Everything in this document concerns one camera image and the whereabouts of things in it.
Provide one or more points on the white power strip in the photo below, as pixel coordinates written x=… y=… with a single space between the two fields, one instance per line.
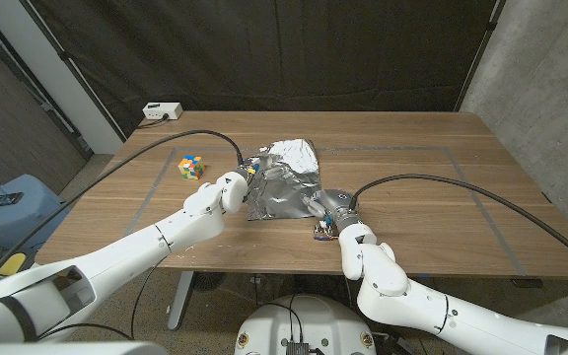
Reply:
x=162 y=110

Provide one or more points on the white robot shoulder cover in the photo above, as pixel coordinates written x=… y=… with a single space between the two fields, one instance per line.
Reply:
x=67 y=349

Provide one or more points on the grey tape outline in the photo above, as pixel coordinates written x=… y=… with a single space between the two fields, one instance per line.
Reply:
x=412 y=148

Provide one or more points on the black slipper yellow insole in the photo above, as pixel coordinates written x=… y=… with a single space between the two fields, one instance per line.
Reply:
x=12 y=263

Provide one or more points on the blue plastic container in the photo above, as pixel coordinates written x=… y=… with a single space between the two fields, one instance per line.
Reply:
x=22 y=222

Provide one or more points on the grey table leg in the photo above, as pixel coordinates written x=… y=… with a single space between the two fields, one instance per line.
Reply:
x=180 y=301

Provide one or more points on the black backdrop stand pole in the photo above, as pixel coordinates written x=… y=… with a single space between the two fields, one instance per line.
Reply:
x=72 y=64
x=478 y=49

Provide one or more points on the black ribbed round object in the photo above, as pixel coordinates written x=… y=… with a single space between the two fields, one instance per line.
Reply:
x=208 y=281

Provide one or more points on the colourful cube toy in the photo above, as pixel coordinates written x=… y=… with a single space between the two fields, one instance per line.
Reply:
x=191 y=167

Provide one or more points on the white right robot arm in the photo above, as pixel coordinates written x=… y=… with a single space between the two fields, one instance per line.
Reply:
x=412 y=291

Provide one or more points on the aluminum foil sheet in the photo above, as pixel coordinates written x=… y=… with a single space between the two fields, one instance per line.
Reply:
x=286 y=182

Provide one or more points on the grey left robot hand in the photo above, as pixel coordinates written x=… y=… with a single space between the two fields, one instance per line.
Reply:
x=259 y=165

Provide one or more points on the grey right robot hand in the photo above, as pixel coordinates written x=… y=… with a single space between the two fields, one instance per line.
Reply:
x=335 y=204

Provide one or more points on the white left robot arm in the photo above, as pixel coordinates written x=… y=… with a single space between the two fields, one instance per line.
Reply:
x=106 y=271

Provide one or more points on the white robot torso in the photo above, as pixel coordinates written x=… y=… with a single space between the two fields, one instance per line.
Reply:
x=308 y=320

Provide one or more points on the small foil-wrapped object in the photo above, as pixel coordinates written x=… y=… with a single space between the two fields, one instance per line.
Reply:
x=324 y=233

